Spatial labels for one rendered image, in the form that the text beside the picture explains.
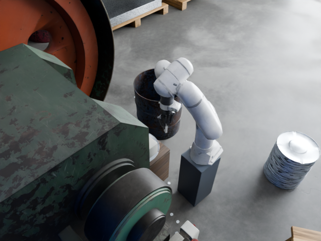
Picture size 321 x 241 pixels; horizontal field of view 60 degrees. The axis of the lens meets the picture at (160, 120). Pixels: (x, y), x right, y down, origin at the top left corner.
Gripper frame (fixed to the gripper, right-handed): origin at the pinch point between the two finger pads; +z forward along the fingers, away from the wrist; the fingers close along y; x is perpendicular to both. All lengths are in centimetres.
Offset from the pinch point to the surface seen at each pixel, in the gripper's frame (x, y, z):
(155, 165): 16.3, 14.6, 14.8
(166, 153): 12.1, 4.4, 12.1
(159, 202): 91, 48, -91
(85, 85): 23, 49, -71
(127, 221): 94, 55, -95
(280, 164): 48, -69, 21
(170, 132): -23.8, -17.1, 37.2
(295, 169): 57, -74, 19
